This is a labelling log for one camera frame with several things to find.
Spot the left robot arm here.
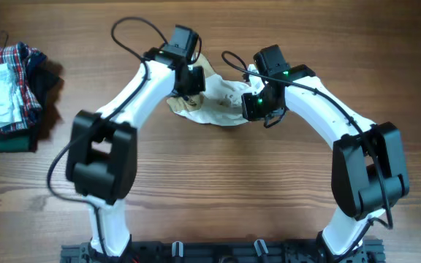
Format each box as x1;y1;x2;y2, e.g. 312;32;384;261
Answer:
61;26;205;262

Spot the red plaid folded shirt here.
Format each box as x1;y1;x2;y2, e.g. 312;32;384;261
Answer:
0;42;46;136

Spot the dark green folded garment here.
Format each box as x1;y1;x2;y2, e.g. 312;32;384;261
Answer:
0;67;63;153

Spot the white and beige garment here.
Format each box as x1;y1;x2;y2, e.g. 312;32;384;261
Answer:
167;56;251;126

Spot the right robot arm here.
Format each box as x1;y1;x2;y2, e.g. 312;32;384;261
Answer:
242;45;409;262

